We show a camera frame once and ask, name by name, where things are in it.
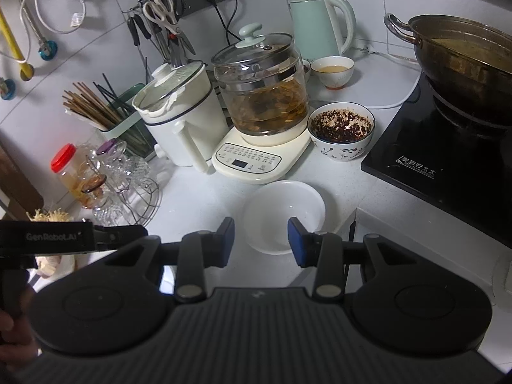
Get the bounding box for kitchen scissors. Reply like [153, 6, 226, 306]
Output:
[143, 0, 196, 55]

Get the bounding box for bundle of chopsticks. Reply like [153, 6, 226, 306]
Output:
[62, 73, 134, 131]

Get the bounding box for black induction cooktop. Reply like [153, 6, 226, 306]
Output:
[361, 71, 512, 249]

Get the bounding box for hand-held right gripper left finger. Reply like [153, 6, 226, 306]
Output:
[105, 217, 236, 302]

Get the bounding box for green chopstick holder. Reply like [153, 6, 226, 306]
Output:
[89, 83, 157, 161]

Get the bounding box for glass health kettle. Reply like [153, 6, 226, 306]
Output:
[211, 23, 313, 185]

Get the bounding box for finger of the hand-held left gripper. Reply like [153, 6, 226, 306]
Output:
[93, 224, 149, 251]

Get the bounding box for small grey-white bowl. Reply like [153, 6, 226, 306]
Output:
[34, 254, 77, 279]

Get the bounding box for metal wok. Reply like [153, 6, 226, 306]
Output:
[384, 13, 512, 129]

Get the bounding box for enoki mushroom bunch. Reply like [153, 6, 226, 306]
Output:
[26, 207, 76, 223]

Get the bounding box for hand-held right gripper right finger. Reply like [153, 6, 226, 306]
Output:
[287, 217, 414, 300]

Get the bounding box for clear crystal cup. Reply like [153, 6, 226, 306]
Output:
[93, 202, 126, 227]
[114, 154, 152, 187]

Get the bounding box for amber glass cup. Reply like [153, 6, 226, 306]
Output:
[79, 173, 109, 209]

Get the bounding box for white electric cooker pot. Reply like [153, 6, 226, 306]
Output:
[132, 61, 223, 173]

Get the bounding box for tea bowl with liquid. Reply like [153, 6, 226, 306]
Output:
[311, 55, 355, 90]

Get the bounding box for mint electric kettle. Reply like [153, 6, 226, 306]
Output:
[289, 0, 356, 63]

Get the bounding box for person's left hand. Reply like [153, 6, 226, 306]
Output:
[0, 284, 41, 358]

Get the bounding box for flexible metal hose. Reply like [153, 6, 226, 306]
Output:
[15, 0, 51, 49]

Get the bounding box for white power cable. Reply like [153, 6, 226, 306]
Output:
[352, 46, 422, 109]

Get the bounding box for red-lidded plastic jar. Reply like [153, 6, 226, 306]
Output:
[50, 143, 105, 209]

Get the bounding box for patterned chili bowl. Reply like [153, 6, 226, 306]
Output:
[308, 102, 376, 163]

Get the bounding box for yellow gas pipe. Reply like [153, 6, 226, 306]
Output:
[0, 7, 35, 77]

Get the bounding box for wire cup rack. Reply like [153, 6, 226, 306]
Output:
[80, 156, 161, 227]

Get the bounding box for purple glass cup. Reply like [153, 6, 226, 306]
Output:
[96, 139, 128, 161]

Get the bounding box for hanging kitchen utensils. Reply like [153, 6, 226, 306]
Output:
[122, 0, 188, 68]

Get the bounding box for cut onion half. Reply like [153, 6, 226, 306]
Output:
[35, 257, 60, 277]

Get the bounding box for plain white bowl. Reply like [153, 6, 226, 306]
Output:
[242, 180, 326, 255]

